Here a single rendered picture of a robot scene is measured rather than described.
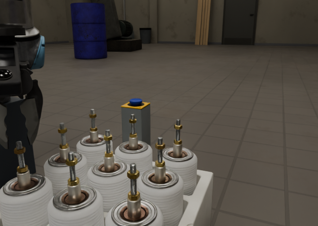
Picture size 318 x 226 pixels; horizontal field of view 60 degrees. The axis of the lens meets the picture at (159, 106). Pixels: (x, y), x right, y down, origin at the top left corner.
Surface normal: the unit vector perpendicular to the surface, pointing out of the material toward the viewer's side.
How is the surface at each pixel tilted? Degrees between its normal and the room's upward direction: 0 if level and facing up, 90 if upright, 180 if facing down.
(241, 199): 0
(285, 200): 0
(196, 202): 0
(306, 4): 90
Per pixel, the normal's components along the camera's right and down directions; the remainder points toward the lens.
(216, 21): -0.39, 0.25
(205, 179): 0.00, -0.96
